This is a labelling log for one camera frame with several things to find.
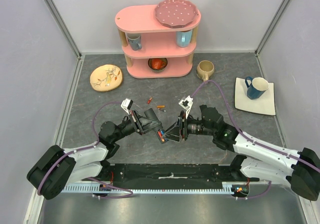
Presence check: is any red cup in bowl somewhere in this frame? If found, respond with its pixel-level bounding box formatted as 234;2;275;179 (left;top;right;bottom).
151;58;166;70

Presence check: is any grey mug on shelf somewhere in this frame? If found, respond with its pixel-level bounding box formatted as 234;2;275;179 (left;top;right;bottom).
126;33;142;51

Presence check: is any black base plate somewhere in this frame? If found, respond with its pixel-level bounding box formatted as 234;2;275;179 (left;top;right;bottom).
97;163;260;182

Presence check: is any white square plate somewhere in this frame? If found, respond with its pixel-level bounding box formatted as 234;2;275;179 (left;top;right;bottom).
234;77;276;116

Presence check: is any pink three-tier shelf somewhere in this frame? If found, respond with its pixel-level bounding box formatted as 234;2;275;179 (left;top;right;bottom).
114;4;201;79

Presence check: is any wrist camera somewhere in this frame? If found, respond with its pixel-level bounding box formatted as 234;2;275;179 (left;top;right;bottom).
178;95;193;119
120;98;134;115

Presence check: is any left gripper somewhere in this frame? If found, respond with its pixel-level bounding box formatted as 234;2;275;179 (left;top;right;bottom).
112;109;162;142

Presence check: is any pink dotted plate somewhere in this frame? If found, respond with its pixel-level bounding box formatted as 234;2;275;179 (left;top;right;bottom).
154;0;199;29

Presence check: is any light blue cable duct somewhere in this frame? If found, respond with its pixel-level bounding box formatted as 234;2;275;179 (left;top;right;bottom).
61;182;237;194

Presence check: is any light blue mug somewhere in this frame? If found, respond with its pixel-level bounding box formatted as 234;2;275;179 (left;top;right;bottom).
176;29;193;48

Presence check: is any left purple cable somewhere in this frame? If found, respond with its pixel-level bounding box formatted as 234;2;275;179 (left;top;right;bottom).
37;101;135;200

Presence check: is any orange battery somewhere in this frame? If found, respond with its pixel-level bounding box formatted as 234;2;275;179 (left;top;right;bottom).
156;105;165;109

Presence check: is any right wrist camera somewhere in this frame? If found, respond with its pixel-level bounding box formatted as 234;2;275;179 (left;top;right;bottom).
178;95;193;119

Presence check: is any dark blue mug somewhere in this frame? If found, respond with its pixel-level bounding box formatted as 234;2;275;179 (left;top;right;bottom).
244;76;269;100

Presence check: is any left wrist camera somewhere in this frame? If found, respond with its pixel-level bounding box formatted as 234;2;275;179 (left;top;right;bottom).
120;98;134;115

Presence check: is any beige ceramic mug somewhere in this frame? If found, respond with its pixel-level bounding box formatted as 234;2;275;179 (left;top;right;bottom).
196;60;215;82

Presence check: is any yellow bird painted plate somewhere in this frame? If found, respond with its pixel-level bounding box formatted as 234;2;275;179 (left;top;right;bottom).
90;64;124;92

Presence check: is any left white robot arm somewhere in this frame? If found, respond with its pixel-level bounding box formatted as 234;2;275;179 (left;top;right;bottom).
26;108;163;200

